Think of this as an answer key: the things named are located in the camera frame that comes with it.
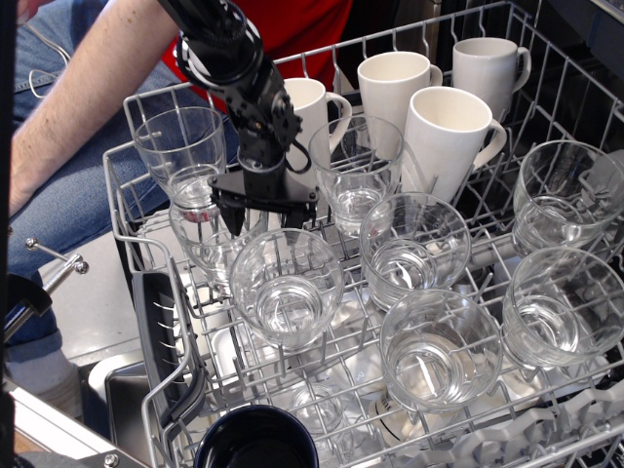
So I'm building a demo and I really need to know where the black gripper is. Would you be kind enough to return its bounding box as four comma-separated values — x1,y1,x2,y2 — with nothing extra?
209,161,318,246

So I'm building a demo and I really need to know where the tall clear glass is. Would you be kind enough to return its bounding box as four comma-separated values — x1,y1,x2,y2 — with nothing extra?
168,174,269,296
134,106,227,200
308,114,404,237

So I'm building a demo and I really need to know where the person's bare forearm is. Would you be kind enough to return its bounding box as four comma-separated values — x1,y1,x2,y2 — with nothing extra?
9,1,177,215

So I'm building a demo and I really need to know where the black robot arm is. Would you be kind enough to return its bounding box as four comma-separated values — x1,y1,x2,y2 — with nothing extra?
162,1,318,235

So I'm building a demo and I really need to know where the wide clear glass front left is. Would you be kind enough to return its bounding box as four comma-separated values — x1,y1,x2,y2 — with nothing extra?
229,228,344,351

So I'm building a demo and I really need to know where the wide clear glass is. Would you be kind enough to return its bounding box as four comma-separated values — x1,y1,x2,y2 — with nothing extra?
360,192,472,311
502,248,623,369
512,140,623,256
379,290,503,412
229,228,344,351

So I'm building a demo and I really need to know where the white mug left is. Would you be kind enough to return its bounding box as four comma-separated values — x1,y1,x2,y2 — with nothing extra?
285,78,352,188

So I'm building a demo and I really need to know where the white mug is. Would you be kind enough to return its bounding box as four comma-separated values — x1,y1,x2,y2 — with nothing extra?
402,86,507,202
357,51,443,134
285,78,352,188
451,37,532,123

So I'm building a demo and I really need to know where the blue jeans leg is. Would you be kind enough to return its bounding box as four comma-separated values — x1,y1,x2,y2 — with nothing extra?
7,0,245,362

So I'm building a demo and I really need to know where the red shirt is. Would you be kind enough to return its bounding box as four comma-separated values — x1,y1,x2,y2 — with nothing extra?
160,0,353,116

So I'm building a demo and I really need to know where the white mug middle back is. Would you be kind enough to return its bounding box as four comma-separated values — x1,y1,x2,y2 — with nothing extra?
357,51,443,134

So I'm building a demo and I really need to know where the small clear glass lower rack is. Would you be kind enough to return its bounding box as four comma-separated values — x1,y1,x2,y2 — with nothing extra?
291,383,343,436

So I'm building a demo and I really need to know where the white mug front right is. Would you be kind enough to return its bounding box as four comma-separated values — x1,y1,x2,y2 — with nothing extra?
402,86,507,202

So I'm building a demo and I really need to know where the dark blue mug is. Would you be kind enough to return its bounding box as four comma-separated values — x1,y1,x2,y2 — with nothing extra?
194,405,320,467

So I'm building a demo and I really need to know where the wide clear glass front centre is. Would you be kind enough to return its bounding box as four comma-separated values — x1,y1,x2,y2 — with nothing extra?
379,290,503,412

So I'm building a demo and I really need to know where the metal clamp stand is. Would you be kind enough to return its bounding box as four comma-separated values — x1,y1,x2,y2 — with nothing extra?
3,237,90,343

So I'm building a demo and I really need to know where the white sock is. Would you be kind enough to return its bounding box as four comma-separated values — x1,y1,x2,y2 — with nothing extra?
6,349,82,418

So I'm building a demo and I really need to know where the white mug far right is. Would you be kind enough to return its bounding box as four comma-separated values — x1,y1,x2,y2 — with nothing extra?
451,37,532,123

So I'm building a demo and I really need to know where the wide clear glass back right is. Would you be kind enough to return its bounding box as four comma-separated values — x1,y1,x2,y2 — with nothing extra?
512,140,623,256

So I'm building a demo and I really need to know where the wide clear glass front right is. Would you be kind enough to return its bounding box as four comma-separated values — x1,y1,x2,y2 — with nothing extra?
502,248,623,369

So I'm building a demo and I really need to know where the grey wire dishwasher rack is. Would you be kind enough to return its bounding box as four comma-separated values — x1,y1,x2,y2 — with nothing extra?
103,1,623,467

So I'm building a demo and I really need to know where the dark grey rack handle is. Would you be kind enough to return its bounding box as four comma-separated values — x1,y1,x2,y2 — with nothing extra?
132,272,204,428

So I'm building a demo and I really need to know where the white cable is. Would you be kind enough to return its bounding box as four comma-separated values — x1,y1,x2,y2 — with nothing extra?
21,21,72,98

